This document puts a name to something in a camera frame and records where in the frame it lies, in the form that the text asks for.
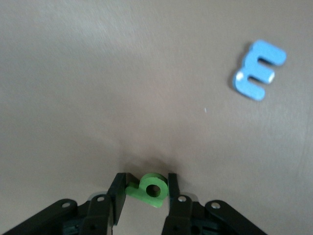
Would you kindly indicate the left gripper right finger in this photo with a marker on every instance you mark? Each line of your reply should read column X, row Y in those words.
column 178, row 215

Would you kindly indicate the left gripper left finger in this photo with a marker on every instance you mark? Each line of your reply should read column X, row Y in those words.
column 102, row 213

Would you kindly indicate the green small letter b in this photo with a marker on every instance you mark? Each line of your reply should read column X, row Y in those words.
column 141, row 193

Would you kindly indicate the blue letter m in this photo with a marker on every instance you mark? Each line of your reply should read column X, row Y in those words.
column 247, row 80

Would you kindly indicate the brown table cover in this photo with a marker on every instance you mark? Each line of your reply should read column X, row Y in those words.
column 97, row 73

